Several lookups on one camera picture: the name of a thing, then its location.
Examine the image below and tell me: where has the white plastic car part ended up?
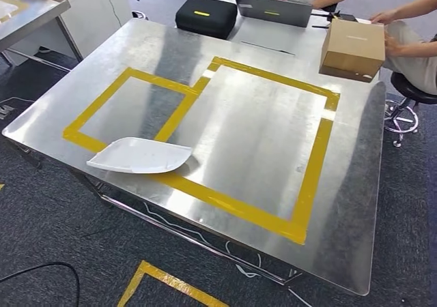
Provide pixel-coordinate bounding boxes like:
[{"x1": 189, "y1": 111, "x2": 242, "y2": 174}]
[{"x1": 86, "y1": 136, "x2": 194, "y2": 175}]

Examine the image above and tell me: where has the silver metal workbench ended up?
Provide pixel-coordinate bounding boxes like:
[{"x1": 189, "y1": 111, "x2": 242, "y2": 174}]
[
  {"x1": 2, "y1": 18, "x2": 386, "y2": 297},
  {"x1": 0, "y1": 0, "x2": 71, "y2": 73}
]

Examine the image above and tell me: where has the black hard case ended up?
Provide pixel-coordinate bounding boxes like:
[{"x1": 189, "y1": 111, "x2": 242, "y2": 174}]
[{"x1": 174, "y1": 0, "x2": 238, "y2": 40}]

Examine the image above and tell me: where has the pale grey desk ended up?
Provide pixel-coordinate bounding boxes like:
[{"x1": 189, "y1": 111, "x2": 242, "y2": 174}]
[{"x1": 204, "y1": 0, "x2": 381, "y2": 57}]

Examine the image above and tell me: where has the yellow floor tape marking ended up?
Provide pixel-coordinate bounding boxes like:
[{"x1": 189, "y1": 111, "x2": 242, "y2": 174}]
[{"x1": 117, "y1": 259, "x2": 229, "y2": 307}]

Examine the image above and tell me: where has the grey laptop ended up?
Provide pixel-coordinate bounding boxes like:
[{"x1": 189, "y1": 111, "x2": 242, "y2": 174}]
[{"x1": 233, "y1": 0, "x2": 312, "y2": 29}]

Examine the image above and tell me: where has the brown cardboard box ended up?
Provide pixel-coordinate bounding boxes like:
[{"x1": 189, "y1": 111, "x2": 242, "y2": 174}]
[{"x1": 318, "y1": 18, "x2": 386, "y2": 84}]

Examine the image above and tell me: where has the white desk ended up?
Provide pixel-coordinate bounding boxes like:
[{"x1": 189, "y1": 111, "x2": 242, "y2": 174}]
[{"x1": 57, "y1": 0, "x2": 134, "y2": 64}]

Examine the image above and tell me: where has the black stool with chrome base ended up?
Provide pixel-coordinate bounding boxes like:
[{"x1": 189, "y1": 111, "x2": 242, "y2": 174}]
[{"x1": 384, "y1": 72, "x2": 437, "y2": 149}]

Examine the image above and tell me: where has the white floor cable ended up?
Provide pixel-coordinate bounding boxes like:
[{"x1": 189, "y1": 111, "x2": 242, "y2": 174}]
[{"x1": 143, "y1": 201, "x2": 312, "y2": 307}]

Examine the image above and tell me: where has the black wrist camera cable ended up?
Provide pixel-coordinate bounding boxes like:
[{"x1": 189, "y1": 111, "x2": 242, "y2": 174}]
[{"x1": 0, "y1": 261, "x2": 81, "y2": 307}]

